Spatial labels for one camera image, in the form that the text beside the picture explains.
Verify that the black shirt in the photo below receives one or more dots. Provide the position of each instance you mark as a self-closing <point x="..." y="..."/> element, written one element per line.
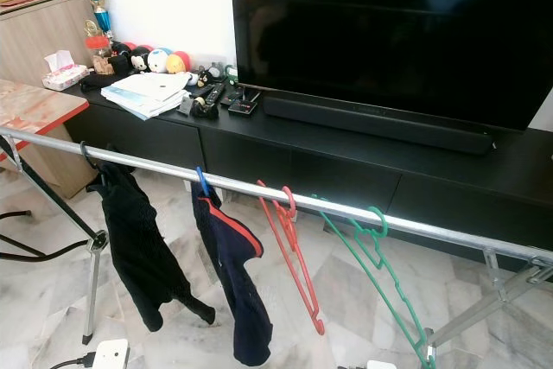
<point x="138" y="239"/>

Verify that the blue clothes hanger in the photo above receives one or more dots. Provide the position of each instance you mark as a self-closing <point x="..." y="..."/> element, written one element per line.
<point x="202" y="181"/>

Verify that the red clothes hanger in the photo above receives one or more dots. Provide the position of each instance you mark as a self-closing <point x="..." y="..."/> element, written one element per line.
<point x="287" y="213"/>

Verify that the green clothes hanger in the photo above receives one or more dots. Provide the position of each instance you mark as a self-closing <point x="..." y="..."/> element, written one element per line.
<point x="383" y="220"/>

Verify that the marble pattern folding table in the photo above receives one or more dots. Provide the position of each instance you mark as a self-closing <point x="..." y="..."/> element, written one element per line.
<point x="34" y="114"/>

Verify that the pink tissue box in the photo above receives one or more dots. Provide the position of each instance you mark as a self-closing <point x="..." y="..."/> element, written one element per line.
<point x="65" y="78"/>

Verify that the light wooden sideboard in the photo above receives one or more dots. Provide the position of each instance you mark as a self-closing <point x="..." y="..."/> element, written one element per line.
<point x="34" y="36"/>

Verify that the jar with red lid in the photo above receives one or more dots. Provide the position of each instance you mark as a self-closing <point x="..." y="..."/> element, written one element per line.
<point x="101" y="62"/>

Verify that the stack of white papers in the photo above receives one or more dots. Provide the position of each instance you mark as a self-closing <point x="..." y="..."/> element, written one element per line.
<point x="147" y="92"/>

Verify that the silver metal clothes rack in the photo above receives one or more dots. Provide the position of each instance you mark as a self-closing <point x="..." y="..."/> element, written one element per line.
<point x="164" y="170"/>

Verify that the black and white plush toy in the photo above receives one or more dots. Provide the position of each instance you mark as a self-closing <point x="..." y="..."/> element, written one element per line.
<point x="139" y="60"/>

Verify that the white and blue plush toy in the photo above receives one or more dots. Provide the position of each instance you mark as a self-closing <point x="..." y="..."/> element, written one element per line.
<point x="158" y="60"/>

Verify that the orange and yellow plush toy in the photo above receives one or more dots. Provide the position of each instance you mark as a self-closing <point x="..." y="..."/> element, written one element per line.
<point x="179" y="62"/>

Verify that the black remote control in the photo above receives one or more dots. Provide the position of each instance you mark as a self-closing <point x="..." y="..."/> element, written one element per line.
<point x="212" y="99"/>

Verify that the green and white bottle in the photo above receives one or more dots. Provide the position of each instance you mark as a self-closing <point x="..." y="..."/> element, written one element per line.
<point x="230" y="73"/>

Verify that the navy shirt with red trim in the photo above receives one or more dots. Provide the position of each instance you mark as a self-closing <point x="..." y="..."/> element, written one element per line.
<point x="238" y="274"/>

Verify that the black TV console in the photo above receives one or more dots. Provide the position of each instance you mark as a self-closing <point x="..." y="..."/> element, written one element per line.
<point x="328" y="166"/>

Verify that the black soundbar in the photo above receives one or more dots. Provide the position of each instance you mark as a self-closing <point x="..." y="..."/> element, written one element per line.
<point x="371" y="123"/>

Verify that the black flat television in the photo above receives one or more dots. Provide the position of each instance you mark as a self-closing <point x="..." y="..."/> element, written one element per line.
<point x="380" y="32"/>

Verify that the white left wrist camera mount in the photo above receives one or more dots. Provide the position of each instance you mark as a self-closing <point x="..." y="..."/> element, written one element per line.
<point x="111" y="354"/>

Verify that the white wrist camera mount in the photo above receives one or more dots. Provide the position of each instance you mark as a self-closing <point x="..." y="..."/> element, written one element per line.
<point x="382" y="365"/>
<point x="111" y="354"/>

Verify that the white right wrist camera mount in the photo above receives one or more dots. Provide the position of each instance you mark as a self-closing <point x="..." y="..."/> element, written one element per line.
<point x="382" y="365"/>

